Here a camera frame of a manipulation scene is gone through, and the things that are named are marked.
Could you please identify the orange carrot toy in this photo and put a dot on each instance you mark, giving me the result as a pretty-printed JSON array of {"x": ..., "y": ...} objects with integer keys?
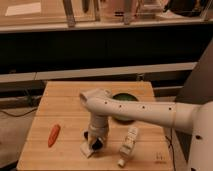
[{"x": 53, "y": 135}]

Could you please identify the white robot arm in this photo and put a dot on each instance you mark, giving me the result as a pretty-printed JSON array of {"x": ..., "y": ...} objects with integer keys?
[{"x": 193, "y": 119}]

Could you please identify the white plastic bottle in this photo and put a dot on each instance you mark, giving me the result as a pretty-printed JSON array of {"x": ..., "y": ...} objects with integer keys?
[{"x": 127, "y": 146}]

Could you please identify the white paper sheet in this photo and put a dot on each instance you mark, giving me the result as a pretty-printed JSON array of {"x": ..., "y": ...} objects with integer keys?
[{"x": 22, "y": 9}]

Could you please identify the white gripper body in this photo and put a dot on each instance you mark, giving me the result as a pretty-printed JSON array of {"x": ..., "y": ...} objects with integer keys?
[{"x": 98, "y": 129}]

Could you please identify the black eraser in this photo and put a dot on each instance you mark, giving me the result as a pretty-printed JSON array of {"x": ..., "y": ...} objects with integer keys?
[{"x": 97, "y": 145}]

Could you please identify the dark panel at right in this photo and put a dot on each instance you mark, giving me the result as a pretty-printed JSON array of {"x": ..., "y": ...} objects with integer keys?
[{"x": 198, "y": 89}]

